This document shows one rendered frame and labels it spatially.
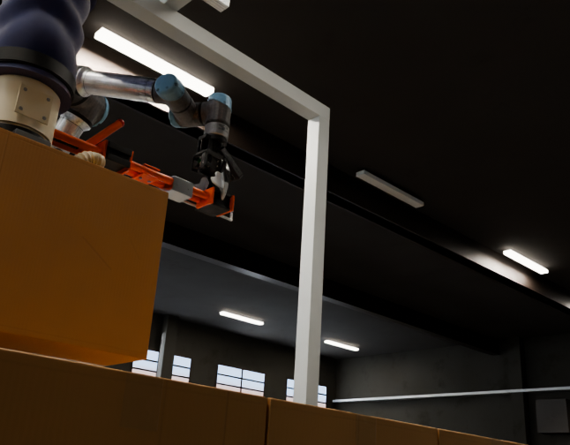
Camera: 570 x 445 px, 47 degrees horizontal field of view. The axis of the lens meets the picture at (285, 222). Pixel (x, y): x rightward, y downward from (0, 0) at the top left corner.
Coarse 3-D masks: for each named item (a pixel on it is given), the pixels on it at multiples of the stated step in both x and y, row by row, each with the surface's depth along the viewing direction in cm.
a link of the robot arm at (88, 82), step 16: (80, 80) 201; (96, 80) 199; (112, 80) 198; (128, 80) 196; (144, 80) 195; (160, 80) 191; (176, 80) 190; (80, 96) 208; (112, 96) 201; (128, 96) 197; (144, 96) 195; (160, 96) 191; (176, 96) 191; (176, 112) 198
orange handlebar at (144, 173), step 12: (60, 132) 159; (60, 144) 163; (72, 144) 162; (84, 144) 163; (132, 168) 173; (144, 168) 175; (156, 168) 178; (144, 180) 178; (156, 180) 182; (168, 180) 180; (192, 192) 185; (204, 192) 188
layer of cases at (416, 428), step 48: (0, 384) 62; (48, 384) 65; (96, 384) 68; (144, 384) 72; (192, 384) 77; (0, 432) 61; (48, 432) 64; (96, 432) 67; (144, 432) 71; (192, 432) 76; (240, 432) 81; (288, 432) 86; (336, 432) 93; (384, 432) 100; (432, 432) 110
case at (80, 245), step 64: (0, 128) 131; (0, 192) 128; (64, 192) 138; (128, 192) 149; (0, 256) 125; (64, 256) 134; (128, 256) 145; (0, 320) 122; (64, 320) 131; (128, 320) 141
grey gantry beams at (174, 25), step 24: (120, 0) 397; (144, 0) 403; (168, 0) 412; (168, 24) 415; (192, 24) 429; (192, 48) 437; (216, 48) 440; (240, 72) 460; (264, 72) 470; (288, 96) 484
